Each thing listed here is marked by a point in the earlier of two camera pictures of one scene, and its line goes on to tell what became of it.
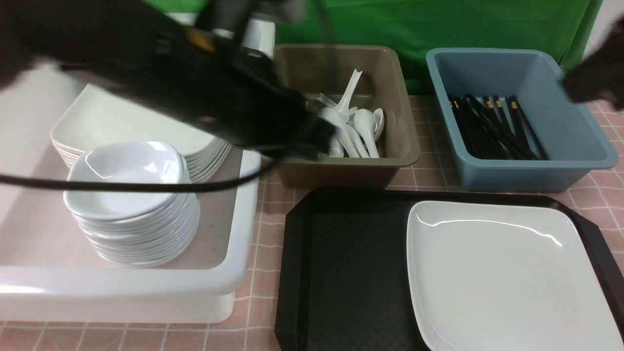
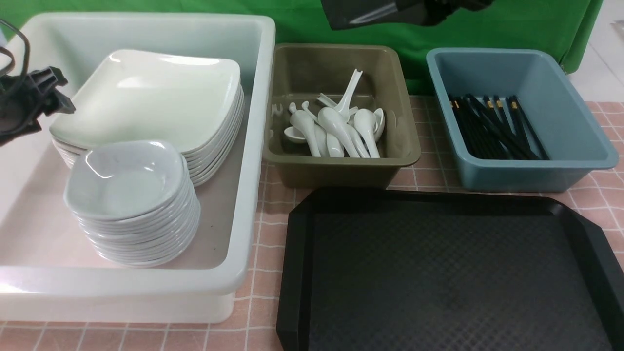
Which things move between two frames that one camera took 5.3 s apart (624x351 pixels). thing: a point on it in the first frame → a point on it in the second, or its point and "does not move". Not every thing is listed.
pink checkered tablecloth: (599, 200) does not move
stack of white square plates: (100, 115) does not move
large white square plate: (491, 277) → (185, 100)
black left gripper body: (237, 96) → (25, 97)
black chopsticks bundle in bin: (497, 129) does not move
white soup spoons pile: (358, 130) does not move
